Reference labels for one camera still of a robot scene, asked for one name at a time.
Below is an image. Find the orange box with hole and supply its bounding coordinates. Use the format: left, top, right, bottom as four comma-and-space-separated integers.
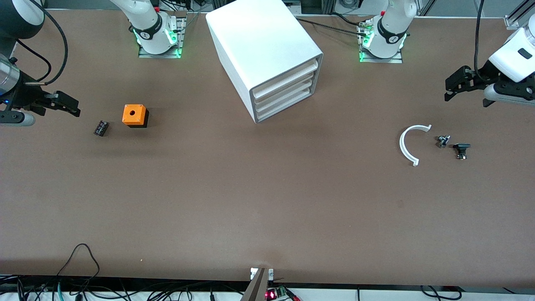
122, 104, 149, 128

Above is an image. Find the white curved plastic arc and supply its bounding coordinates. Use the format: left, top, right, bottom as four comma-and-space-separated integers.
399, 124, 432, 167

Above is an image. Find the circuit board with red light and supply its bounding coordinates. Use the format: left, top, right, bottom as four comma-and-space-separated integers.
265, 285, 301, 301

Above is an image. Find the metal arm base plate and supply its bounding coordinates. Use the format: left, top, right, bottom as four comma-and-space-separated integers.
138, 16, 187, 59
357, 20, 403, 64

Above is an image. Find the aluminium frame profile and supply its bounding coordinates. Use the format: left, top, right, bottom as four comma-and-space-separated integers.
504, 0, 535, 30

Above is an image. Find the black braided cable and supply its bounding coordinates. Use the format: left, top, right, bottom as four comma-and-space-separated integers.
295, 12, 370, 35

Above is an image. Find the black looped cable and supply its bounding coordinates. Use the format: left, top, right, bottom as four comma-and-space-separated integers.
56, 243, 101, 280

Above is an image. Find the black coiled cable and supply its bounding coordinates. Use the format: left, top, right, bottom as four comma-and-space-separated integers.
420, 285, 463, 301

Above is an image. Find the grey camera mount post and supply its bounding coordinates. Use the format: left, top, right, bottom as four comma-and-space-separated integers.
240, 268, 275, 301

